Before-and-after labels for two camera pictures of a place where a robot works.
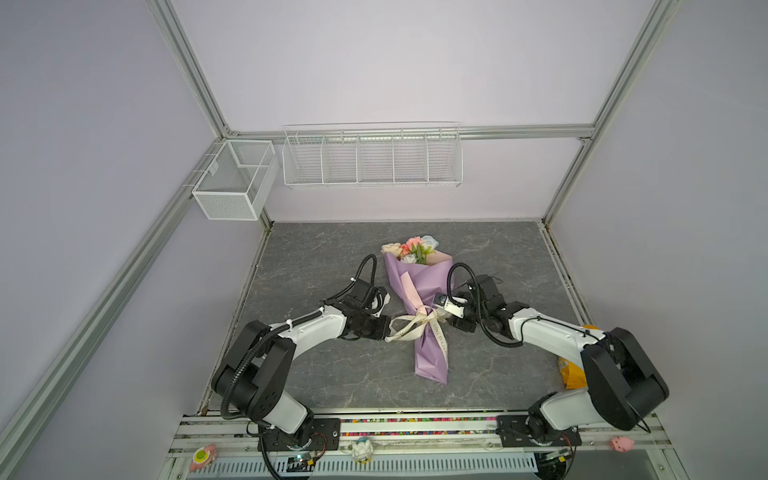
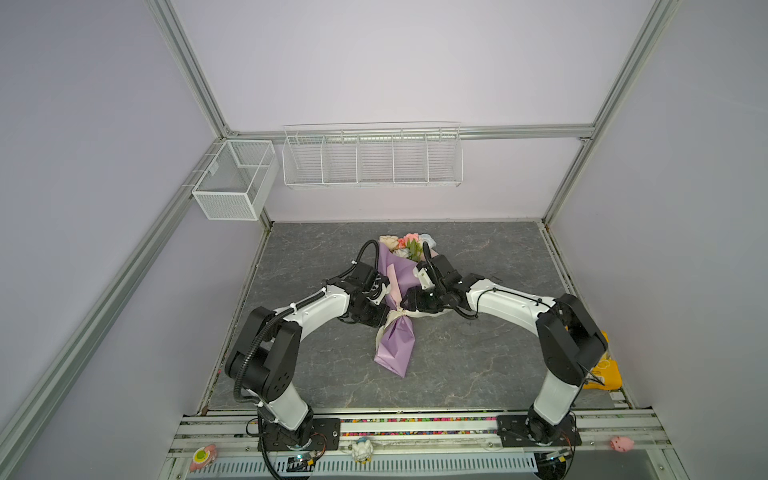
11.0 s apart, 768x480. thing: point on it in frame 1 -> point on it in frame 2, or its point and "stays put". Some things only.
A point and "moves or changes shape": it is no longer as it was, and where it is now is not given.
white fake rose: x=429 y=241 stays put
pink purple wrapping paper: x=421 y=282 -> x=397 y=342
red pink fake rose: x=406 y=248 moves or changes shape
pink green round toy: x=202 y=457 stays put
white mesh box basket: x=236 y=183 stays put
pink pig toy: x=621 y=444 stays put
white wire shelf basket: x=372 y=154 stays put
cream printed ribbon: x=404 y=328 moves or changes shape
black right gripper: x=461 y=323 -> x=414 y=299
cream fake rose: x=395 y=248 moves or changes shape
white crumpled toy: x=362 y=452 stays put
